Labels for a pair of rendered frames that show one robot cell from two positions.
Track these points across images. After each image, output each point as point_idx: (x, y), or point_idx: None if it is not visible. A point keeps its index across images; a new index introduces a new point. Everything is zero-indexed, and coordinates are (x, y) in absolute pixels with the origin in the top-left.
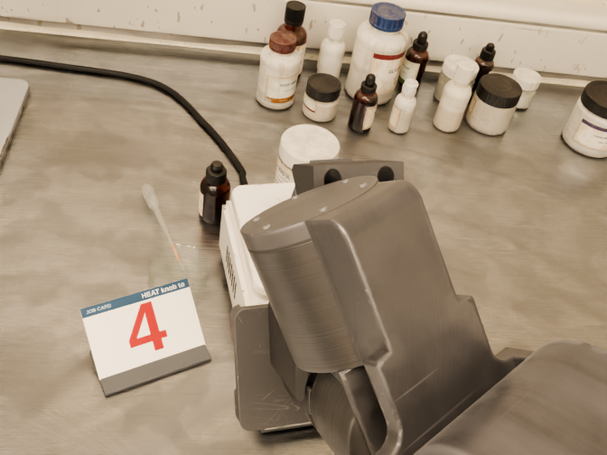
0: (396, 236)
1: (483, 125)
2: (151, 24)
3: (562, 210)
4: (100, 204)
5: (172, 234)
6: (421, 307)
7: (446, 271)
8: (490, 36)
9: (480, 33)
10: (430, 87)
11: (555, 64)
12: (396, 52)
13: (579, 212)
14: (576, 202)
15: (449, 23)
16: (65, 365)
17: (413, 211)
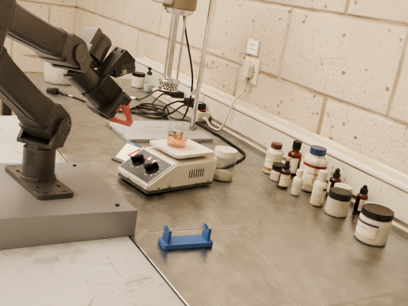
0: (89, 30)
1: (325, 206)
2: (267, 144)
3: (300, 229)
4: None
5: None
6: (84, 40)
7: (91, 39)
8: (376, 188)
9: (371, 184)
10: None
11: (407, 218)
12: (311, 163)
13: (305, 233)
14: (312, 233)
15: (359, 174)
16: (116, 154)
17: (95, 29)
